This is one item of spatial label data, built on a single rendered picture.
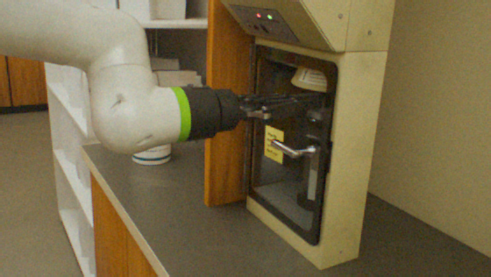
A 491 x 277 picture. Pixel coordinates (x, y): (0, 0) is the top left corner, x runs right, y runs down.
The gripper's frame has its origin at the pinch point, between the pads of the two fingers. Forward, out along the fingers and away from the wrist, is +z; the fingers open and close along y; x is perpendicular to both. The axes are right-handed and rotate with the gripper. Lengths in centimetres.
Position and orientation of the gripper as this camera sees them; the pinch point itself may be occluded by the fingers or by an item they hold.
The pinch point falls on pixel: (304, 102)
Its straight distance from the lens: 89.0
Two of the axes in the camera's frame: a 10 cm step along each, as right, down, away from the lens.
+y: -5.1, -3.0, 8.1
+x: -0.5, 9.5, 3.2
